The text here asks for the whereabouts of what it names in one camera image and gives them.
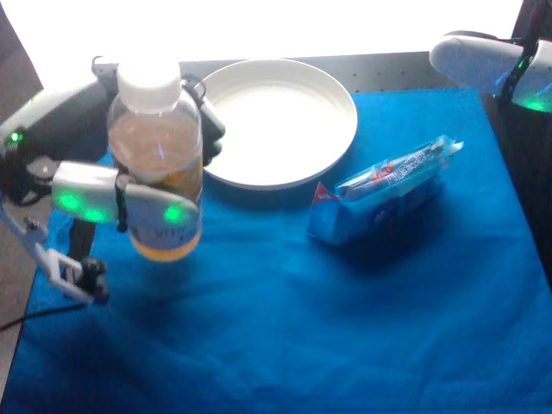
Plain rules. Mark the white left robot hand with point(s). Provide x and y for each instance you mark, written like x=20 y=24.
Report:
x=73 y=125

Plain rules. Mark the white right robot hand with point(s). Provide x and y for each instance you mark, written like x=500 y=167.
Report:
x=474 y=60

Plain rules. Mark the orange juice bottle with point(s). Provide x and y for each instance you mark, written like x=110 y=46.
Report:
x=155 y=142

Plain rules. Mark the blue plastic object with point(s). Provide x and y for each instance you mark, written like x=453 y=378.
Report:
x=366 y=211

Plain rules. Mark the cream round plate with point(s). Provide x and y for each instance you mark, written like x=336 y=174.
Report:
x=280 y=129

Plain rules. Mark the blue fabric cloth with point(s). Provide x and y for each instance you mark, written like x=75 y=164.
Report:
x=302 y=323

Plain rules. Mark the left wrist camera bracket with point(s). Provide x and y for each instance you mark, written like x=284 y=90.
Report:
x=52 y=263

